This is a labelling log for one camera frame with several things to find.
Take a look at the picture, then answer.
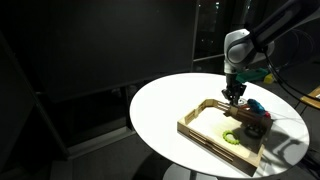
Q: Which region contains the wooden tray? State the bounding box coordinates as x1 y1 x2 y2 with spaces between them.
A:
176 98 274 177

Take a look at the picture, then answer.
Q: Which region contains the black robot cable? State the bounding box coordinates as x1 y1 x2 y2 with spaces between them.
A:
264 28 320 105

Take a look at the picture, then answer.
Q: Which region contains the blue ring with black dots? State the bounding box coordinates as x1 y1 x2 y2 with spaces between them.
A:
247 98 267 116

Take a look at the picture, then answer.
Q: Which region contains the black and white ring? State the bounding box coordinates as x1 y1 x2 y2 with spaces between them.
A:
251 123 268 134

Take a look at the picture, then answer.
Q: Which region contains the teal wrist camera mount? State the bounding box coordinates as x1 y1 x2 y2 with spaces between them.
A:
234 68 270 84

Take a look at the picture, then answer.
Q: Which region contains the lime green toothed ring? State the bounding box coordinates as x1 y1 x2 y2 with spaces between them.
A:
222 129 241 146

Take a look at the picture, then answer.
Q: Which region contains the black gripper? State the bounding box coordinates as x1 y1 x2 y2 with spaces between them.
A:
222 73 248 106

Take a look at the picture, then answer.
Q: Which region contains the clear ring with coloured beads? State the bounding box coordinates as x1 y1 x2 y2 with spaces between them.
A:
237 97 249 107

